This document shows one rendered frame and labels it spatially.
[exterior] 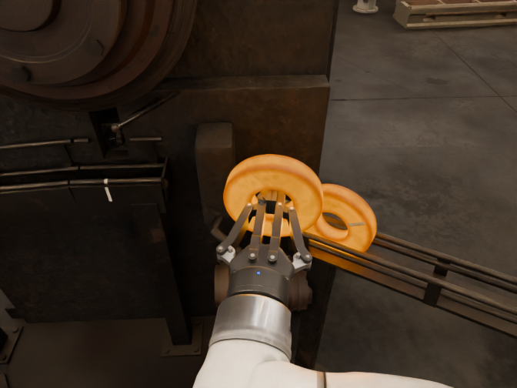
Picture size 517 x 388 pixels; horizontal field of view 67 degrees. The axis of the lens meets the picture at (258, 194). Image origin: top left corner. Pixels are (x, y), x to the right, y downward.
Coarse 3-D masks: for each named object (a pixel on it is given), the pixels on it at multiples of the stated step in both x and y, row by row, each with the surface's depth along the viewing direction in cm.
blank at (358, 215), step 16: (336, 192) 70; (352, 192) 70; (336, 208) 71; (352, 208) 68; (368, 208) 70; (320, 224) 77; (352, 224) 71; (368, 224) 69; (336, 240) 76; (352, 240) 73; (368, 240) 71
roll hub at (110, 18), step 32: (0, 0) 50; (32, 0) 50; (64, 0) 52; (96, 0) 51; (0, 32) 54; (32, 32) 55; (64, 32) 55; (96, 32) 54; (0, 64) 56; (32, 64) 57; (64, 64) 57; (96, 64) 57
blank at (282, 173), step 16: (256, 160) 57; (272, 160) 57; (288, 160) 57; (240, 176) 58; (256, 176) 57; (272, 176) 57; (288, 176) 56; (304, 176) 56; (224, 192) 61; (240, 192) 60; (256, 192) 60; (288, 192) 59; (304, 192) 58; (320, 192) 58; (240, 208) 62; (304, 208) 60; (320, 208) 60; (272, 224) 64; (304, 224) 63
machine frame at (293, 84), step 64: (256, 0) 74; (320, 0) 75; (192, 64) 82; (256, 64) 83; (320, 64) 83; (0, 128) 84; (64, 128) 85; (128, 128) 85; (192, 128) 86; (256, 128) 87; (320, 128) 88; (192, 192) 99; (0, 256) 112; (64, 256) 113; (128, 256) 114; (192, 256) 116; (64, 320) 136
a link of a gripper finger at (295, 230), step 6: (288, 210) 56; (294, 210) 56; (294, 216) 55; (288, 222) 57; (294, 222) 55; (294, 228) 54; (300, 228) 54; (294, 234) 53; (300, 234) 53; (294, 240) 52; (300, 240) 52; (294, 246) 53; (300, 246) 52; (294, 252) 53; (300, 252) 51; (306, 252) 51; (306, 258) 50; (306, 270) 51
